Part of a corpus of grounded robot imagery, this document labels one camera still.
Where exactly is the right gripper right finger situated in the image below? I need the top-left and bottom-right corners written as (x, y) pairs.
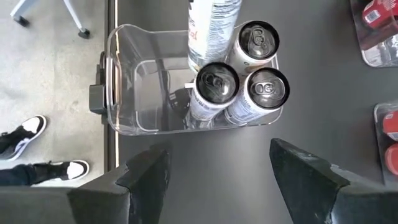
top-left (269, 138), bottom-right (398, 224)

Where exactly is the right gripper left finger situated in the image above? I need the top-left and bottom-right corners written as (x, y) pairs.
top-left (0, 148), bottom-right (171, 224)

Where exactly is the clear plastic bin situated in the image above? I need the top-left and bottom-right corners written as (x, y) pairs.
top-left (373, 101), bottom-right (398, 187)
top-left (349, 0), bottom-right (398, 68)
top-left (105, 23), bottom-right (284, 137)

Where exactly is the white Celsius energy can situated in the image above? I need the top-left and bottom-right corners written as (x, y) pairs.
top-left (187, 0), bottom-right (243, 73)
top-left (223, 67), bottom-right (291, 126)
top-left (228, 20), bottom-right (280, 75)

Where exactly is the clear plastic bottle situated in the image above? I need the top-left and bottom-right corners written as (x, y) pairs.
top-left (187, 61), bottom-right (241, 123)

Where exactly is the red Coca-Cola can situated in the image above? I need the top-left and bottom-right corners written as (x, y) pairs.
top-left (362, 0), bottom-right (398, 30)

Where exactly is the person's shoe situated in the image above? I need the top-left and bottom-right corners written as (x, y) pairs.
top-left (0, 114), bottom-right (47, 162)
top-left (30, 159), bottom-right (90, 184)

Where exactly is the person's leg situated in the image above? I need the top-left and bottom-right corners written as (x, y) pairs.
top-left (0, 163), bottom-right (38, 187)

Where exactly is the white rolling stand base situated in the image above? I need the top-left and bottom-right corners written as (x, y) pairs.
top-left (9, 0), bottom-right (91, 40)

